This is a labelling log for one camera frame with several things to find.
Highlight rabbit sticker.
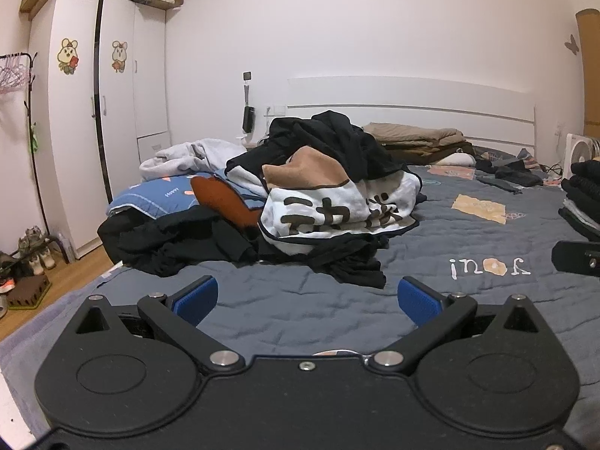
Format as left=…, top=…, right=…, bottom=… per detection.
left=111, top=40, right=129, bottom=74
left=57, top=38, right=80, bottom=75

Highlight tall cardboard box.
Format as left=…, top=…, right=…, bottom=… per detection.
left=576, top=8, right=600, bottom=138

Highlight blue patterned quilt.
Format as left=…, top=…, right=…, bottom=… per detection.
left=107, top=171, right=264, bottom=219

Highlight grey printed bed quilt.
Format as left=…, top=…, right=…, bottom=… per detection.
left=0, top=147, right=600, bottom=432

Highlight white headboard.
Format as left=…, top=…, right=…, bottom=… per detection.
left=287, top=76, right=536, bottom=152

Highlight folded beige quilt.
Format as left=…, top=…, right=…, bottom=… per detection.
left=362, top=122, right=474, bottom=145

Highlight scattered dark clothes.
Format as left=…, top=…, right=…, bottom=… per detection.
left=473, top=157, right=545, bottom=195

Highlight pair of grey boots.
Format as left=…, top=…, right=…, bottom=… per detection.
left=18, top=226, right=58, bottom=276

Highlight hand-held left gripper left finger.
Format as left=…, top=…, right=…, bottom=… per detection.
left=75, top=276, right=246, bottom=376

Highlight folded brown blanket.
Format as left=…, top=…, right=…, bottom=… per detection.
left=381, top=139, right=477, bottom=166

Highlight white printed fleece blanket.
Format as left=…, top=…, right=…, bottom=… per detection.
left=260, top=146, right=421, bottom=257

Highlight brown and green box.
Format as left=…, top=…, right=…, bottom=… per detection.
left=7, top=274, right=52, bottom=311

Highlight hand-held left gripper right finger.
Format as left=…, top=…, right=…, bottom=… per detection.
left=367, top=276, right=541, bottom=377

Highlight white wardrobe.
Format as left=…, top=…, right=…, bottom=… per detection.
left=28, top=0, right=170, bottom=260

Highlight white fan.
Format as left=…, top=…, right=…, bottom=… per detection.
left=564, top=132, right=600, bottom=173

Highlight rust brown garment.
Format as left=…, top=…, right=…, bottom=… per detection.
left=190, top=174, right=262, bottom=240

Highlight grey garment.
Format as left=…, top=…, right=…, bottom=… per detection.
left=139, top=139, right=248, bottom=182

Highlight bunch of pink hangers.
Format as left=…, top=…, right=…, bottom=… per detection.
left=0, top=54, right=32, bottom=95

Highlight stack of folded black clothes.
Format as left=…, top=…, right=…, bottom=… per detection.
left=558, top=159, right=600, bottom=243

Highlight black coat rack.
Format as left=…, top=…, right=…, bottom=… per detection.
left=0, top=51, right=53, bottom=256

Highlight black garment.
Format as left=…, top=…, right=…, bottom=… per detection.
left=97, top=206, right=390, bottom=290

